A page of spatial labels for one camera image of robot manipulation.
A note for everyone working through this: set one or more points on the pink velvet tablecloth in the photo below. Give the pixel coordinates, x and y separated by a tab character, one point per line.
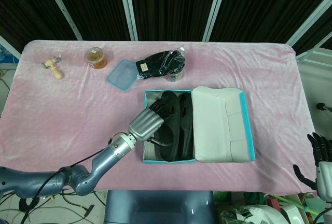
64	110

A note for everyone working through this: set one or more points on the clear container with blue lid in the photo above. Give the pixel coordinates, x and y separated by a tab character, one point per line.
122	75

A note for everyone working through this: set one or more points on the black rubber slipper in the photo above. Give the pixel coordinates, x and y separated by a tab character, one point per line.
186	130
168	136

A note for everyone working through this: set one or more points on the black socks in plastic bag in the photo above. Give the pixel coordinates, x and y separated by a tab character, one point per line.
158	63

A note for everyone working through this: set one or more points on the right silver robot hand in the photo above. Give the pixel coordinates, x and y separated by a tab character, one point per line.
324	174

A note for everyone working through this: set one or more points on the blue cardboard shoe box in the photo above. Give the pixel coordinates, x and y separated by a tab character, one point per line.
220	130

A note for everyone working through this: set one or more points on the clear jar with orange contents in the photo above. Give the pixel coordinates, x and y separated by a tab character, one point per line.
96	58

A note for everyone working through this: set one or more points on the black tape roll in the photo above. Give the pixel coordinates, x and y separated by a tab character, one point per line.
31	203

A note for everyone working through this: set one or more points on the black pleated curtain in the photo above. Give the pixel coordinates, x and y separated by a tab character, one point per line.
171	3

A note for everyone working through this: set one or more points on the green stick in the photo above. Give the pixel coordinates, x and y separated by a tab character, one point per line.
293	203

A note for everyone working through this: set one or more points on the black stand with knob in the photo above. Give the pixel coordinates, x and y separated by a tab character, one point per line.
324	106

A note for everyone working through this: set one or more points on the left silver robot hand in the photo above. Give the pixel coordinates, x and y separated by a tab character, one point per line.
146	125

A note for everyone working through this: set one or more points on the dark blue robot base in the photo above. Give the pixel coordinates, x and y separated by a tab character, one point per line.
158	208

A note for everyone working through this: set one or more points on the clear round plastic jar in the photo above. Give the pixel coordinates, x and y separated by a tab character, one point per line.
175	76

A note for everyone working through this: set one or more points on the white frame post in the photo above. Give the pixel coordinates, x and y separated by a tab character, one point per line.
215	8
128	8
308	19
63	8

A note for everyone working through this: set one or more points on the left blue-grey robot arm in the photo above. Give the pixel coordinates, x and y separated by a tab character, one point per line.
77	174

